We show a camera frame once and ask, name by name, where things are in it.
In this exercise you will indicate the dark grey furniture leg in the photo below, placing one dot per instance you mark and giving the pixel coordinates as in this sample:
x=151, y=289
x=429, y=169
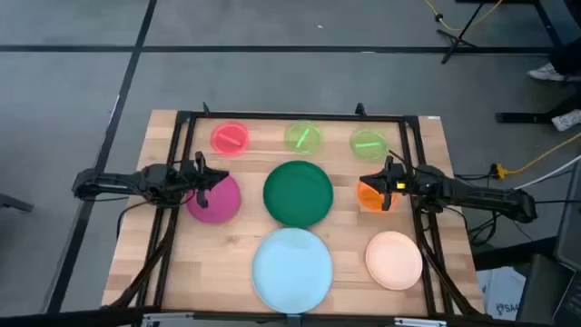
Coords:
x=16, y=203

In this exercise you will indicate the person's leg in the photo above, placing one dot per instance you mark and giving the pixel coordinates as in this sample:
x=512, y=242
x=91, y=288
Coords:
x=567, y=56

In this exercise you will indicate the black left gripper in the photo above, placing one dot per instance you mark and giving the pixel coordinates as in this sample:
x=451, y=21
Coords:
x=202, y=179

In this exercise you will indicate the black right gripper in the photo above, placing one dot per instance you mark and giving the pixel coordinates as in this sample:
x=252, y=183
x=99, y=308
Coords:
x=395, y=179

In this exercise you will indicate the green translucent divided plate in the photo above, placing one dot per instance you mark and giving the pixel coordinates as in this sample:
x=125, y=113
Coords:
x=303, y=137
x=369, y=145

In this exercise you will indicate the white printed bag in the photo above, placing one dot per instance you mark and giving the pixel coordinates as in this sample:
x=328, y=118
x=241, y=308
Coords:
x=501, y=293

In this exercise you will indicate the orange translucent divided plate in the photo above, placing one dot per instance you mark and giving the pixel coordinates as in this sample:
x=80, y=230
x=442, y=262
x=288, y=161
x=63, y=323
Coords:
x=368, y=201

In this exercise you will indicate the red translucent divided plate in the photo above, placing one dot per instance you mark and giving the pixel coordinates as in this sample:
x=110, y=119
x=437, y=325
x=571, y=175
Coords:
x=230, y=138

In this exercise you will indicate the black floor stand base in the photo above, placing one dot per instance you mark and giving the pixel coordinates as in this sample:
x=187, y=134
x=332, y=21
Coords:
x=531, y=117

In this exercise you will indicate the black tripod stand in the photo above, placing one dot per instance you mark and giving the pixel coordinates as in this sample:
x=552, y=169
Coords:
x=457, y=40

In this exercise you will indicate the black frame clamp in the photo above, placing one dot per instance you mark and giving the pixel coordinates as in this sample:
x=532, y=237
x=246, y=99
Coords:
x=206, y=108
x=360, y=109

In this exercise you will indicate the person's white shoe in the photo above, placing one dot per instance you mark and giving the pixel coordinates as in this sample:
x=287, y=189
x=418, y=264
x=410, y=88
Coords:
x=546, y=72
x=567, y=120

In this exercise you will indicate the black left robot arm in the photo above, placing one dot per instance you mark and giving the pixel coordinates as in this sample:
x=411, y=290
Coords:
x=113, y=182

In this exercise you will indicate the large light blue plate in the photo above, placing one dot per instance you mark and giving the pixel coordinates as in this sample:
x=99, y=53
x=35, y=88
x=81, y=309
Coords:
x=292, y=270

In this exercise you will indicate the large dark green plate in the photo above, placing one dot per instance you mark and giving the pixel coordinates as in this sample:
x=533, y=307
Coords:
x=298, y=194

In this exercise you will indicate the black metal table frame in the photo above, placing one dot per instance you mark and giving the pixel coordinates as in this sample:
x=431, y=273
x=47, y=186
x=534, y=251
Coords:
x=295, y=116

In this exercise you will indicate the magenta plastic plate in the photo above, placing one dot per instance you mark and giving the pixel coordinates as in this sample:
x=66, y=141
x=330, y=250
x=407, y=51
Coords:
x=223, y=204

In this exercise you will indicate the silver aluminium bracket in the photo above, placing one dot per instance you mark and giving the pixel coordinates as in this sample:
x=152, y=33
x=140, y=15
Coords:
x=168, y=318
x=420, y=322

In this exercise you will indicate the peach plastic plate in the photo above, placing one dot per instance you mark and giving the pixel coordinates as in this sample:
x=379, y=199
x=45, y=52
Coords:
x=394, y=260

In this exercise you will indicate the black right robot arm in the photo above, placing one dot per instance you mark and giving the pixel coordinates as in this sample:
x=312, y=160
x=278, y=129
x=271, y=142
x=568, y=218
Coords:
x=476, y=195

